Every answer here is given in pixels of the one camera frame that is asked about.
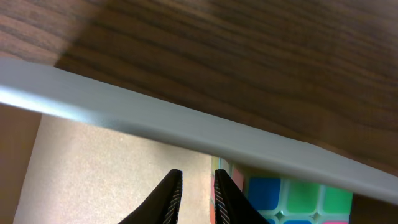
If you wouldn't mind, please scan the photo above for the white cardboard box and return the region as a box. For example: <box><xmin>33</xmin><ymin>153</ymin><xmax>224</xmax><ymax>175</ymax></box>
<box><xmin>1</xmin><ymin>58</ymin><xmax>397</xmax><ymax>223</ymax></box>

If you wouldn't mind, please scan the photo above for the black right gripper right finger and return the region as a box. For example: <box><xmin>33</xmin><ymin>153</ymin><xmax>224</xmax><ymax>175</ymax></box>
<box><xmin>213</xmin><ymin>169</ymin><xmax>269</xmax><ymax>224</ymax></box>

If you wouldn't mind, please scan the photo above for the multicolour puzzle cube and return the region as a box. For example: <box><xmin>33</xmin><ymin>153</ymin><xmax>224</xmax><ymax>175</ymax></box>
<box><xmin>211</xmin><ymin>156</ymin><xmax>353</xmax><ymax>224</ymax></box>

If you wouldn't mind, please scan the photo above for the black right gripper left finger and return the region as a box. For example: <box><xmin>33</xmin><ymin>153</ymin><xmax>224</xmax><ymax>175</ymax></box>
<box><xmin>119</xmin><ymin>169</ymin><xmax>183</xmax><ymax>224</ymax></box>

